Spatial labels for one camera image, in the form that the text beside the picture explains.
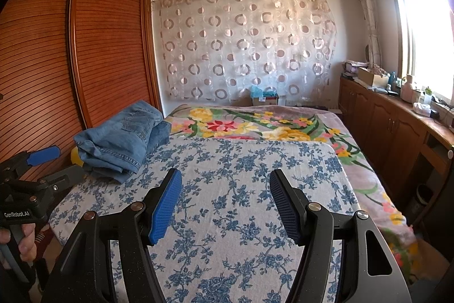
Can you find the pink floral blanket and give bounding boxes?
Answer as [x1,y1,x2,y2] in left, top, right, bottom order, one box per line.
[165,104,417,286]

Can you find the pale window curtain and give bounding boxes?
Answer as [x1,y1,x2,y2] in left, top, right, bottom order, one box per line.
[349,0,383,67]

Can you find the blue floral bed sheet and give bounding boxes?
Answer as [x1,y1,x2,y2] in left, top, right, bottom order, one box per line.
[48,136,360,303]

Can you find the circle patterned wall curtain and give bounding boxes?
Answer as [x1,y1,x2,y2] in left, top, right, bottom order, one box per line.
[152,0,337,106]

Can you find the white container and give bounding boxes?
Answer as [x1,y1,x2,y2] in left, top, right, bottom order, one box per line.
[401,75,421,103]

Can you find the blue denim pants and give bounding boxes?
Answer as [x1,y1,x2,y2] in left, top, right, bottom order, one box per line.
[73,100,172,176]

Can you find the long wooden cabinet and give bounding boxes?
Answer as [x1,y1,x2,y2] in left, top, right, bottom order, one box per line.
[339,74,454,222]

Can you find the wooden framed window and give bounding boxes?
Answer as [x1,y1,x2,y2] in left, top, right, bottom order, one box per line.
[381,0,454,112]

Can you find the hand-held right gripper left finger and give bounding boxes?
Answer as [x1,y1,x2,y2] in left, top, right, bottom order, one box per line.
[41,168,183,303]

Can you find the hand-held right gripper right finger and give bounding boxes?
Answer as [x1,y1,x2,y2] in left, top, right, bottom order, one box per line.
[269,169,414,303]

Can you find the person's left hand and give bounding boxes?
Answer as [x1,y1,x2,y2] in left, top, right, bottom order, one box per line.
[0,223,38,270]

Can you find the white crumpled cloth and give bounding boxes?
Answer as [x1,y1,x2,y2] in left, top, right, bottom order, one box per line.
[412,102,431,117]

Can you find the cardboard box with blue bags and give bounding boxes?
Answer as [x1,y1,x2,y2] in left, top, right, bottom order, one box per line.
[250,86,281,107]

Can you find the stack of papers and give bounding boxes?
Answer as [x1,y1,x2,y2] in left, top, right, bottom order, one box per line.
[341,60,366,78]

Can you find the dark waste bin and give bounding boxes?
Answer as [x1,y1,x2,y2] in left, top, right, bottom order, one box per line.
[416,184,434,208]

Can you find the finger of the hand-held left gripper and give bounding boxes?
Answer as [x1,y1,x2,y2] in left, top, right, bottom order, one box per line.
[37,166,86,193]
[0,146,62,179]

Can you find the folded blue jeans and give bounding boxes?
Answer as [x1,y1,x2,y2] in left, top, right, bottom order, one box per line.
[83,161,142,185]

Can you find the open cardboard box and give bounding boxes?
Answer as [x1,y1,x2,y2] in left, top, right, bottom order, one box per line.
[356,66,389,87]

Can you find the wooden slatted wardrobe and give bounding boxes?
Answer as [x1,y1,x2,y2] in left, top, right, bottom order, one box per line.
[0,0,164,186]

